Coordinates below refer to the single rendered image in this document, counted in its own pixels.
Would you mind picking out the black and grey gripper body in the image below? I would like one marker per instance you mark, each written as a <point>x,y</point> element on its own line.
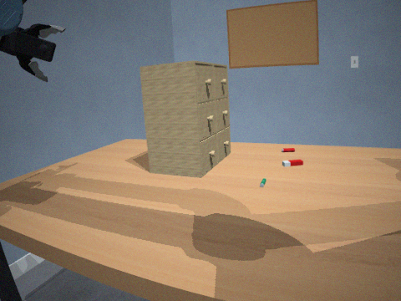
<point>18,55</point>

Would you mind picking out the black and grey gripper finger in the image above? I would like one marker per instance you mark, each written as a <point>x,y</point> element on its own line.
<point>32,68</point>
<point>43,30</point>

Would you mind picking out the white and red eraser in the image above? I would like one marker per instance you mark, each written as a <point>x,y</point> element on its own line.
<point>292,163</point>

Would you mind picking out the tan wooden chest of drawers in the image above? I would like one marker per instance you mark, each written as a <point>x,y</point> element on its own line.
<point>170,104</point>

